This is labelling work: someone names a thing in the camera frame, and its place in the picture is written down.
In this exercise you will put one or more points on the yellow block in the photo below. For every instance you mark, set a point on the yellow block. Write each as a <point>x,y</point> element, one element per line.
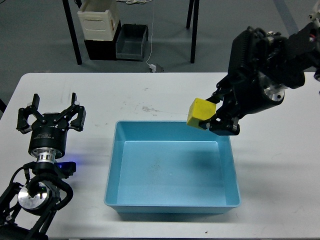
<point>200,110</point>

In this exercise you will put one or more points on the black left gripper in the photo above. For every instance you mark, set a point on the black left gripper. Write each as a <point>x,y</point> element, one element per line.
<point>50,131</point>

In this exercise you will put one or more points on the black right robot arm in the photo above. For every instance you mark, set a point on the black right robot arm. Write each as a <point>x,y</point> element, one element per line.
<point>261,66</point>

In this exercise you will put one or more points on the black table leg left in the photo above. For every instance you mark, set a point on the black table leg left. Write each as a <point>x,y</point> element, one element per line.
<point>72,32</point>

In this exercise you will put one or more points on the white chair base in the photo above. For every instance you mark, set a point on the white chair base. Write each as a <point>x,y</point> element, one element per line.
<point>314,16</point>

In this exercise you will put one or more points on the light blue plastic bin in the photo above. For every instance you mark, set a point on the light blue plastic bin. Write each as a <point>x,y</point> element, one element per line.
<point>170,167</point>

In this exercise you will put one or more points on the black table leg right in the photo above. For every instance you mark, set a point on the black table leg right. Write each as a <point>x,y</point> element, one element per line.
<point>192,21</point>

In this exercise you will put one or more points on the grey plastic bin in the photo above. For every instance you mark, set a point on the grey plastic bin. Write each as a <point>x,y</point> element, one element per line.
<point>131,42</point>

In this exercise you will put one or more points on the cream plastic crate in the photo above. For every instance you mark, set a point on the cream plastic crate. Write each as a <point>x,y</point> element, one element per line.
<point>99,19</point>

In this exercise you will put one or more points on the black table leg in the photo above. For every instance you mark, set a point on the black table leg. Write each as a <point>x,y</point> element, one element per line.
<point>192,21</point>
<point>72,32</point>

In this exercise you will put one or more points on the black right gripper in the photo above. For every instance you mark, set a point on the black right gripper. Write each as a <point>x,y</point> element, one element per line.
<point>253,95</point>

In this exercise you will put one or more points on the dark brown box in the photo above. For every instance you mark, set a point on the dark brown box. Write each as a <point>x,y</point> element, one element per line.
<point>103,50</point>

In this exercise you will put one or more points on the white power adapter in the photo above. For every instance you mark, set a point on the white power adapter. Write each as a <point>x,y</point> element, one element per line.
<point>153,68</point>

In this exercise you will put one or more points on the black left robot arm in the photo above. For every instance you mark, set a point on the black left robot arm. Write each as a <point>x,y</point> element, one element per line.
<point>27,210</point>

